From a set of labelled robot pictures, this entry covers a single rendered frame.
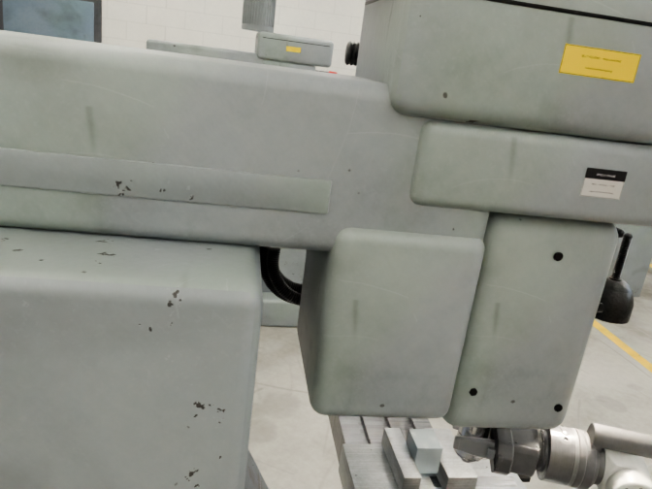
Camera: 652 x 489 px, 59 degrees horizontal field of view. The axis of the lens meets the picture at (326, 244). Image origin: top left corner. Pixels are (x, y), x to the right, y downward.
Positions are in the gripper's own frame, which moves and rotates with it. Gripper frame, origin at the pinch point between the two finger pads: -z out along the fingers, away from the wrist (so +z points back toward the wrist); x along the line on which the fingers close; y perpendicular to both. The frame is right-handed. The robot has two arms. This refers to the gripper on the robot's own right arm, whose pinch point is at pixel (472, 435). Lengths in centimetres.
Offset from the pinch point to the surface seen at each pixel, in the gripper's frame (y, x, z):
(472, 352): -20.1, 11.9, -4.5
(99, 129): -45, 28, -48
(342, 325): -24.3, 19.9, -21.0
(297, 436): 123, -154, -55
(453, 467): 16.7, -13.6, 0.2
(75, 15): -70, -534, -427
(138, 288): -32, 37, -39
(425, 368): -18.9, 16.2, -10.2
